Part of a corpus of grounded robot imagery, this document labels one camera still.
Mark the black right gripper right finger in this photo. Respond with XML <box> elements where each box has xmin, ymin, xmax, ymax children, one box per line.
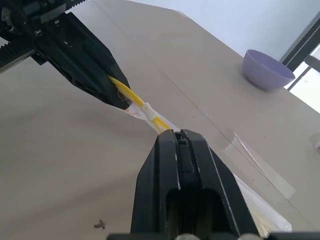
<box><xmin>181</xmin><ymin>129</ymin><xmax>260</xmax><ymax>236</ymax></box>

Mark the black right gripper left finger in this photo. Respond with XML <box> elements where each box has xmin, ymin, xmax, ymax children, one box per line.
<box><xmin>130</xmin><ymin>129</ymin><xmax>194</xmax><ymax>236</ymax></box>

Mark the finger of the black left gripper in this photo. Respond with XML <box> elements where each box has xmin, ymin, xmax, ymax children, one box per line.
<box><xmin>54</xmin><ymin>11</ymin><xmax>131</xmax><ymax>90</ymax></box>
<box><xmin>31</xmin><ymin>44</ymin><xmax>131</xmax><ymax>110</ymax></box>

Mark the clear plastic zipper bag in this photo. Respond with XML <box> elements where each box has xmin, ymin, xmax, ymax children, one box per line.
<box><xmin>107</xmin><ymin>74</ymin><xmax>297</xmax><ymax>238</ymax></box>

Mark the small dark table speck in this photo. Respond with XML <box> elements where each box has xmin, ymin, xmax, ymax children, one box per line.
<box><xmin>93</xmin><ymin>219</ymin><xmax>107</xmax><ymax>230</ymax></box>

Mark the purple plastic bowl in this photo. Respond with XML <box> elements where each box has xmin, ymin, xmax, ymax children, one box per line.
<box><xmin>241</xmin><ymin>49</ymin><xmax>296</xmax><ymax>91</ymax></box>

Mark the dark window frame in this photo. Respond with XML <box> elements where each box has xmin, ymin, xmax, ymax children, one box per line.
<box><xmin>279</xmin><ymin>9</ymin><xmax>320</xmax><ymax>75</ymax></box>

